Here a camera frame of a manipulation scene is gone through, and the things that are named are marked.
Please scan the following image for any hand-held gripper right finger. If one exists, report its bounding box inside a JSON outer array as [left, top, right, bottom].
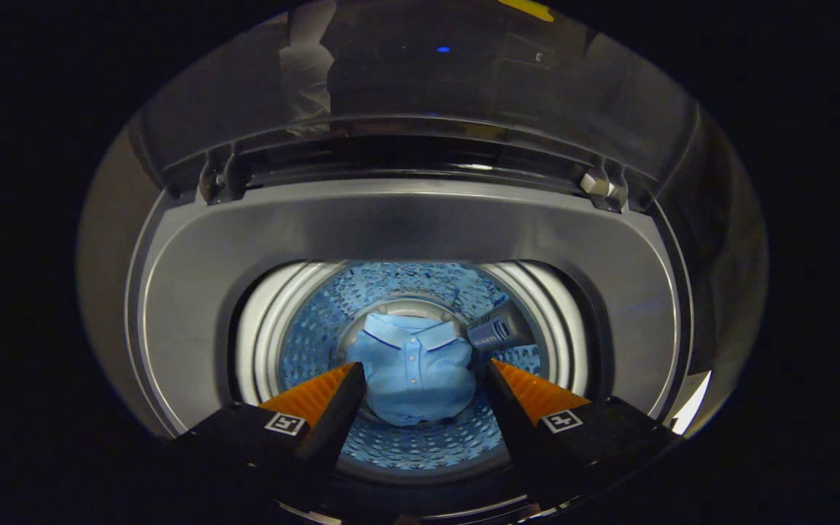
[[484, 357, 683, 511]]

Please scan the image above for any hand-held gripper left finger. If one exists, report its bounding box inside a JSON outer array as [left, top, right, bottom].
[[172, 362, 368, 513]]

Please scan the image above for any light blue polo shirt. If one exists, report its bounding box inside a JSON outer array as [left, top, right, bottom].
[[347, 312, 476, 427]]

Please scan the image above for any dark grey washing machine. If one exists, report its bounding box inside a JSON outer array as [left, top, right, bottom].
[[77, 109, 769, 524]]

